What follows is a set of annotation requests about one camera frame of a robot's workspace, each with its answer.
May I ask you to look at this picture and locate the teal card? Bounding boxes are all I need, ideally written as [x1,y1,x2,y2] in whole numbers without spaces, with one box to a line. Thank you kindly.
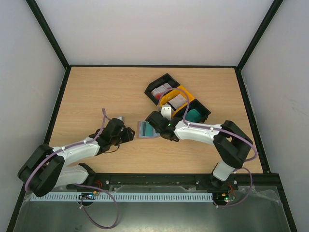
[140,121,158,138]

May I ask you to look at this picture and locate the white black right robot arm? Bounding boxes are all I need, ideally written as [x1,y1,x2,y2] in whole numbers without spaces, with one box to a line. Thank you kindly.
[146,111,257,189]

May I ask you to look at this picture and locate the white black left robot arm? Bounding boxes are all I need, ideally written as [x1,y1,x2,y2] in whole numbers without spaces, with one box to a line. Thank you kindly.
[17,118,135,197]

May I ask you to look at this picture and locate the teal cards stack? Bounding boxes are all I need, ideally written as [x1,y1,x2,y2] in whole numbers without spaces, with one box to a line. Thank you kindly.
[185,109,202,123]

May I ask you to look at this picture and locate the yellow card bin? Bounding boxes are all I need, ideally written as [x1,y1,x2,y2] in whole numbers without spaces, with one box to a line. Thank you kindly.
[158,85,195,117]

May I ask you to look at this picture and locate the red white cards stack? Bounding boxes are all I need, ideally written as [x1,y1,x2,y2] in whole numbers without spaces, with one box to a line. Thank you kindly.
[151,83,172,99]

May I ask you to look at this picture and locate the black bin with teal cards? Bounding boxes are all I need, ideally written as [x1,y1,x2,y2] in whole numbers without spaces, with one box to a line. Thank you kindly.
[185,99,211,123]

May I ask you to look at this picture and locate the black card bin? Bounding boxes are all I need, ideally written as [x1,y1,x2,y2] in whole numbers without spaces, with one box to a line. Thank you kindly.
[144,73,180,105]

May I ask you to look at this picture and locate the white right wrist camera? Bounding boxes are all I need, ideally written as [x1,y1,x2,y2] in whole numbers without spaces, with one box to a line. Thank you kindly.
[160,104,172,120]

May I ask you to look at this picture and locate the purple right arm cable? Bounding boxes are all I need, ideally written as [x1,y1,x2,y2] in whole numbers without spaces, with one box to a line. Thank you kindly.
[156,88,258,209]

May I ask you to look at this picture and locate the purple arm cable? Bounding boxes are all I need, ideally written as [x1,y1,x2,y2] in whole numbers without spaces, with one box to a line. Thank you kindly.
[24,107,120,229]
[156,88,258,209]

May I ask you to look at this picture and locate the black mounting rail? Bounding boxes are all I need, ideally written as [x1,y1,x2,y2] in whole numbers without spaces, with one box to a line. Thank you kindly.
[24,172,281,191]

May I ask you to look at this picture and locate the white slotted cable duct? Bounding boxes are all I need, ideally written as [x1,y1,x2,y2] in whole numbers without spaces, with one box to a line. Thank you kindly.
[29,192,213,203]

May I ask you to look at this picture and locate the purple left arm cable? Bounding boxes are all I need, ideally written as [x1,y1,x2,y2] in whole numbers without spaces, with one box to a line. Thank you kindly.
[24,107,120,229]

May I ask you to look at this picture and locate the black enclosure frame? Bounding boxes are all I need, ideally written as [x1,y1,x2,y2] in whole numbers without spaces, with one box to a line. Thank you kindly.
[0,0,309,232]

